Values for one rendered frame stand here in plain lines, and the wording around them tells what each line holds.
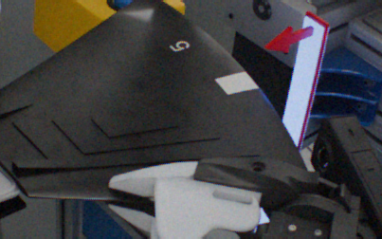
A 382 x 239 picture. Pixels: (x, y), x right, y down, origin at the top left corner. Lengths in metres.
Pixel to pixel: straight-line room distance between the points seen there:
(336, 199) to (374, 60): 0.74
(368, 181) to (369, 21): 0.74
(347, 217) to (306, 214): 0.03
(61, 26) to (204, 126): 0.40
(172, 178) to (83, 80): 0.13
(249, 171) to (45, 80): 0.18
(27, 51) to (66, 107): 0.95
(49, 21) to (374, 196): 0.56
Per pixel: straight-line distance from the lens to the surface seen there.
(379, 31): 1.25
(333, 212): 0.51
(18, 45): 1.51
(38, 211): 1.80
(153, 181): 0.52
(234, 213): 0.51
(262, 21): 1.19
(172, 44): 0.67
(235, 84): 0.65
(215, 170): 0.51
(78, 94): 0.60
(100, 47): 0.65
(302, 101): 0.76
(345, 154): 0.55
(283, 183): 0.50
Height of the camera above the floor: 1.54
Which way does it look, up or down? 37 degrees down
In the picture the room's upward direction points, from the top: 9 degrees clockwise
